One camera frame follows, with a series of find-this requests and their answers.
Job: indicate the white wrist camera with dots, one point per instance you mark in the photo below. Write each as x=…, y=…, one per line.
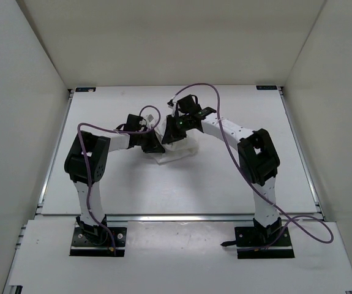
x=150, y=120
x=174, y=107

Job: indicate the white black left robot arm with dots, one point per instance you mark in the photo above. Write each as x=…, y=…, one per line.
x=86, y=162

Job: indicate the dark label sticker left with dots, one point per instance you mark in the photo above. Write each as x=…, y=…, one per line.
x=85, y=89

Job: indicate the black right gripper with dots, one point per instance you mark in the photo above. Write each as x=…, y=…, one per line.
x=171, y=134

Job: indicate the dark label sticker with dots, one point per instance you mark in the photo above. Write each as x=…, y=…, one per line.
x=85, y=89
x=266, y=87

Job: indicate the dark label sticker right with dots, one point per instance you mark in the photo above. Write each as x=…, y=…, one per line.
x=266, y=87

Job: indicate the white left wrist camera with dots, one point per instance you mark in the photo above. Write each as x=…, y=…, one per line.
x=150, y=120

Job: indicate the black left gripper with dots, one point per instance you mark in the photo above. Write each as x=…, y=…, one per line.
x=154, y=146

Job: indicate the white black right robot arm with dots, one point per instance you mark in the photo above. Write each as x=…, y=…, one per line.
x=257, y=159

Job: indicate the aluminium table rail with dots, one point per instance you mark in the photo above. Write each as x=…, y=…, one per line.
x=180, y=217

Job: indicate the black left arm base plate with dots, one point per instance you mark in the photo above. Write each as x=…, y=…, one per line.
x=83, y=247

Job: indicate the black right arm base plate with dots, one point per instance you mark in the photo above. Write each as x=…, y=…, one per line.
x=250, y=245

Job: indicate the white pleated skirt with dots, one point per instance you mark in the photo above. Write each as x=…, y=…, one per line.
x=188, y=146

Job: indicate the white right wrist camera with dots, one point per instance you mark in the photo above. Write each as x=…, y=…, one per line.
x=174, y=107

